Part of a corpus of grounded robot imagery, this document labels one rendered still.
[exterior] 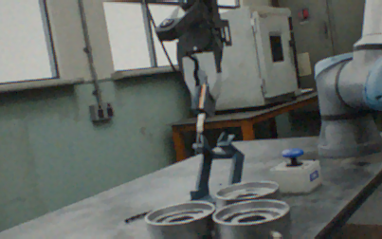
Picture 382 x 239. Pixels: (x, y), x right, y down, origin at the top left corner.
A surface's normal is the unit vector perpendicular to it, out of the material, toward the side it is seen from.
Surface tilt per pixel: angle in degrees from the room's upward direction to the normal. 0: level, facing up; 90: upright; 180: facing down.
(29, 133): 90
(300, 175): 90
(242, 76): 90
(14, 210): 90
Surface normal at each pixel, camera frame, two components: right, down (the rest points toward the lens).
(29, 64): 0.81, -0.08
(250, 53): -0.57, 0.16
